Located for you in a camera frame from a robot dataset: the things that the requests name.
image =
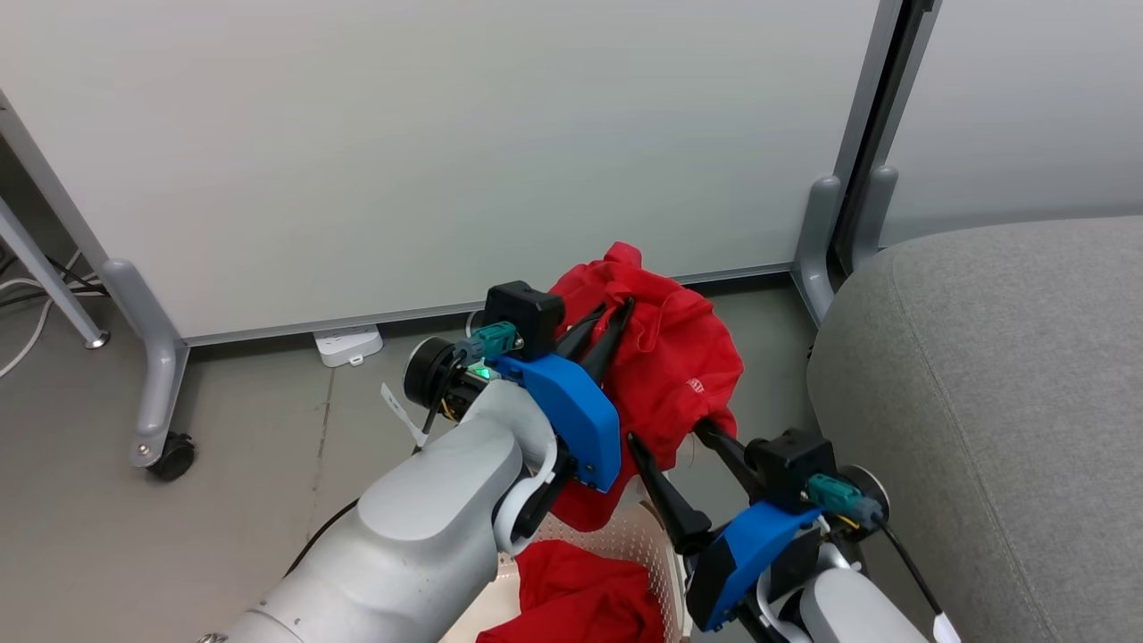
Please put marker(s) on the grey fabric sofa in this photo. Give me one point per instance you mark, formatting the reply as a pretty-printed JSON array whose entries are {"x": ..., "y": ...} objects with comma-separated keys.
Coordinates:
[{"x": 1000, "y": 402}]

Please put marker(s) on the white power strip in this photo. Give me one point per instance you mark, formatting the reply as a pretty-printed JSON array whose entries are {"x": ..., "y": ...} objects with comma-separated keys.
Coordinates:
[{"x": 348, "y": 346}]

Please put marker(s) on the narrow white partition panel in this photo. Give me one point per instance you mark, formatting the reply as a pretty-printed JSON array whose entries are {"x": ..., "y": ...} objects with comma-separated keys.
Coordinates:
[{"x": 1027, "y": 107}]

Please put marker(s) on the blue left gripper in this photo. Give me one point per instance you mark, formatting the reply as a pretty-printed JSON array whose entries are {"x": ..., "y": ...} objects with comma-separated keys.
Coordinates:
[{"x": 576, "y": 420}]

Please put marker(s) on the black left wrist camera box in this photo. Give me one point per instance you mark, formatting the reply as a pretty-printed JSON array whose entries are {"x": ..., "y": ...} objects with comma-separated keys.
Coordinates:
[{"x": 527, "y": 313}]

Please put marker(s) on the wide white partition panel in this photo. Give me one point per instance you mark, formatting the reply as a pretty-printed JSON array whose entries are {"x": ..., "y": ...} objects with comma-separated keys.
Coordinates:
[{"x": 446, "y": 152}]

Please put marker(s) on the red garment with white logo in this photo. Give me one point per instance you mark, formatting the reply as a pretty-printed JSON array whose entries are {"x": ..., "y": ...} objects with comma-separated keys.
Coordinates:
[{"x": 679, "y": 357}]

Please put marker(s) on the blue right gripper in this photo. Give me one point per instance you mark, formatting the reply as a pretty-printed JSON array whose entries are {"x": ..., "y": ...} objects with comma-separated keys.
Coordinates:
[{"x": 741, "y": 554}]

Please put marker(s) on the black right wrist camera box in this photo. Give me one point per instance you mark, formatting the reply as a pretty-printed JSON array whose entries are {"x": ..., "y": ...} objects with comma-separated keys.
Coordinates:
[{"x": 790, "y": 464}]

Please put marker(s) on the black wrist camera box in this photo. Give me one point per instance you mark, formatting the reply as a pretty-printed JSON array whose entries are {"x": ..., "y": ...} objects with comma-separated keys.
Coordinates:
[
  {"x": 527, "y": 313},
  {"x": 790, "y": 464}
]

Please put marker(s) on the cream perforated laundry basket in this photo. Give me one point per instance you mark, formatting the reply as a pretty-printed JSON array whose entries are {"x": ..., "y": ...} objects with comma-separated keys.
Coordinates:
[{"x": 652, "y": 545}]

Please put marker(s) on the grey metal table leg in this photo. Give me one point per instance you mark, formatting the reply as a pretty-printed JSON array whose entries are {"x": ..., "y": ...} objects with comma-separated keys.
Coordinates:
[{"x": 49, "y": 277}]

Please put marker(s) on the grey partition foot with caster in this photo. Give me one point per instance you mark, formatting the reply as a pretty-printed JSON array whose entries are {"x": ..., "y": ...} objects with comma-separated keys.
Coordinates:
[{"x": 156, "y": 375}]

